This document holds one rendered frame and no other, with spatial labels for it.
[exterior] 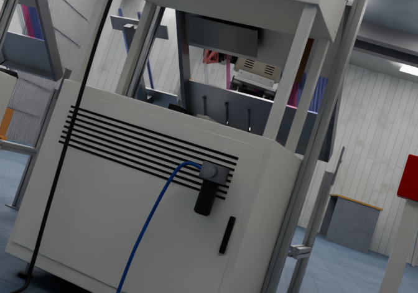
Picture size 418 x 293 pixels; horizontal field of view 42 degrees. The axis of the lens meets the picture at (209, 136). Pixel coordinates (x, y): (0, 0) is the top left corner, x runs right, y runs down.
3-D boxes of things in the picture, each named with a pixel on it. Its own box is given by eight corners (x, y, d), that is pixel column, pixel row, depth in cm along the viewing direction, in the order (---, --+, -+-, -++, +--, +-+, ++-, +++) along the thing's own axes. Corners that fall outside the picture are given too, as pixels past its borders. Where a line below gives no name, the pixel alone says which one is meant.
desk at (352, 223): (357, 246, 1035) (369, 206, 1040) (369, 254, 892) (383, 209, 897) (316, 232, 1047) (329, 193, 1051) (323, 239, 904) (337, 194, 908)
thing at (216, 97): (189, 116, 256) (192, 112, 258) (325, 155, 232) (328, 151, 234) (186, 81, 244) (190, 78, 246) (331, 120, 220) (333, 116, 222)
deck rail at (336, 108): (323, 161, 231) (328, 152, 235) (328, 162, 230) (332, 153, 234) (345, 5, 186) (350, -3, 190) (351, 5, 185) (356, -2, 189)
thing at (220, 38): (181, 48, 231) (187, 43, 234) (334, 85, 207) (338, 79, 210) (176, -27, 210) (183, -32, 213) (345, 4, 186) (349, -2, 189)
